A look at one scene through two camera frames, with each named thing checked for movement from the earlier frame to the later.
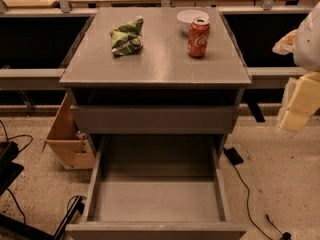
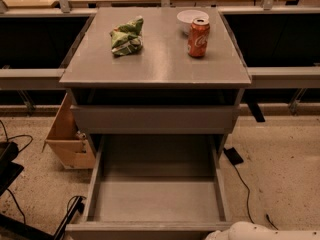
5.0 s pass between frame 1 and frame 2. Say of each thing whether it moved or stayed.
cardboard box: stayed
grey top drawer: stayed
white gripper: moved
